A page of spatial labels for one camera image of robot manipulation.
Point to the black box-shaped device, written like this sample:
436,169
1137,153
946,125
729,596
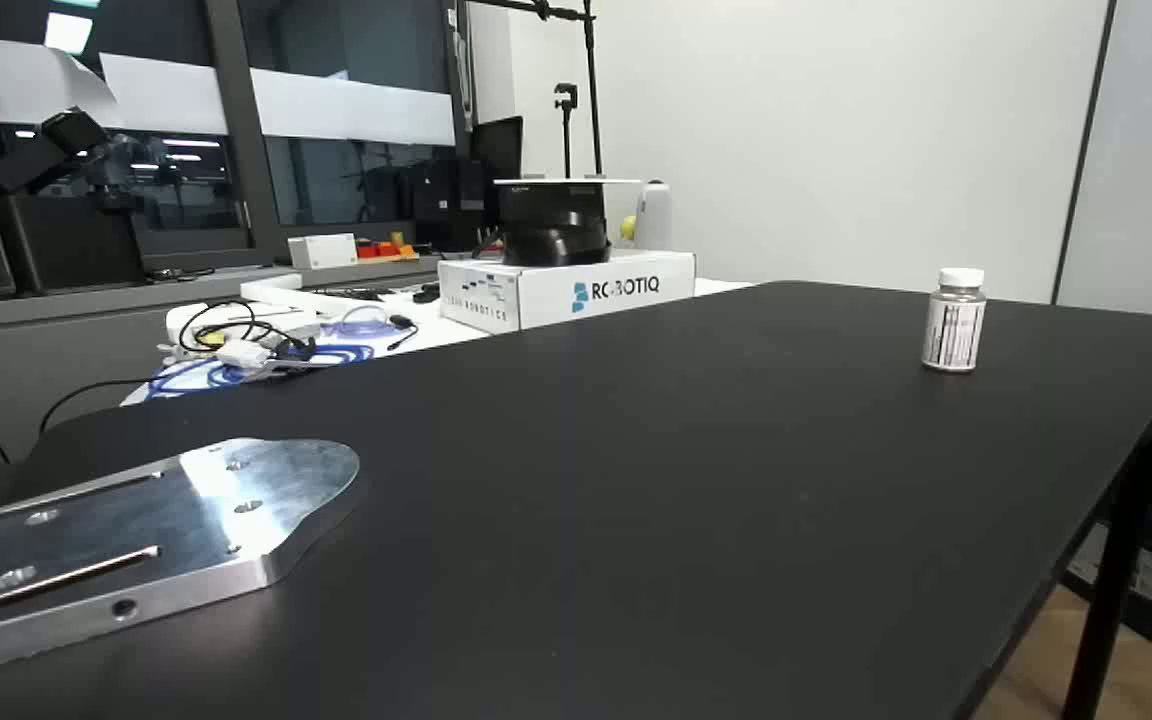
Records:
444,201

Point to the black camera on stand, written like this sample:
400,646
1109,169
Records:
49,147

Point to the black stand pole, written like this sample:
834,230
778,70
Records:
566,125

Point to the white cardboard box blue print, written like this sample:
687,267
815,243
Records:
561,291

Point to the black computer monitor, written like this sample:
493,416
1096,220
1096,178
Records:
498,151

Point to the orange red small item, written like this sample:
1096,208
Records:
387,250

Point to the shiny metal mounting plate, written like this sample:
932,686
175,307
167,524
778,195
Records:
139,524

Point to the blue white paper sheet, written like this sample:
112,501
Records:
190,377

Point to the small white container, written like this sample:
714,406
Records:
653,213

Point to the black table leg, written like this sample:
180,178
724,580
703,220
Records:
1107,600

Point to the dark metal pillar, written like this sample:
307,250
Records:
246,125

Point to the small white box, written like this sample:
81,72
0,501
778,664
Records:
323,250

